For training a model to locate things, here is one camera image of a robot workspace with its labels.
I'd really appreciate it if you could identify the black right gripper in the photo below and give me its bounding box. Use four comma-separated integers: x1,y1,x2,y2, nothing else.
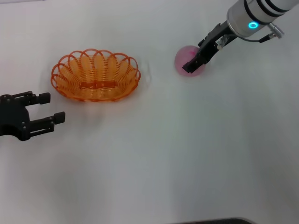
182,21,237,75

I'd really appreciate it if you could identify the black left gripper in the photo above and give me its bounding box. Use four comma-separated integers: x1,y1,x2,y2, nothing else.
0,91,66,142

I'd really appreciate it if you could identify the pink peach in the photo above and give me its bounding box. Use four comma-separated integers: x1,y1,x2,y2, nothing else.
174,45,207,77

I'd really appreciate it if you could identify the orange plastic wire basket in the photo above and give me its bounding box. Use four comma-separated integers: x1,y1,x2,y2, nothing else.
50,48,142,103

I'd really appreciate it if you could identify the dark rounded robot base edge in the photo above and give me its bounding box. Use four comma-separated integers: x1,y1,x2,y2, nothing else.
179,217,256,224

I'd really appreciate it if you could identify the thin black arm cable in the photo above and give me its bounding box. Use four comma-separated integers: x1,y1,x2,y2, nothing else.
242,32,277,43

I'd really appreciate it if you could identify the silver cable connector plug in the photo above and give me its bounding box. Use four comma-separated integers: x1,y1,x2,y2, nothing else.
268,21,286,37

